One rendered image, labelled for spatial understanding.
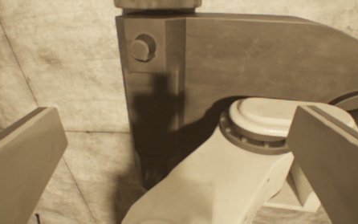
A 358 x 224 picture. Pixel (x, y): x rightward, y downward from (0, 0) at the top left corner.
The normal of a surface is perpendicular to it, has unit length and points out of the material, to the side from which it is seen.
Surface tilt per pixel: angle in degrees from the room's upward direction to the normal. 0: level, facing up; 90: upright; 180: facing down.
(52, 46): 0
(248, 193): 90
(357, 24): 0
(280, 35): 0
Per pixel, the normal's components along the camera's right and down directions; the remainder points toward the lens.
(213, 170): 0.00, -0.86
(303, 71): -0.18, 0.50
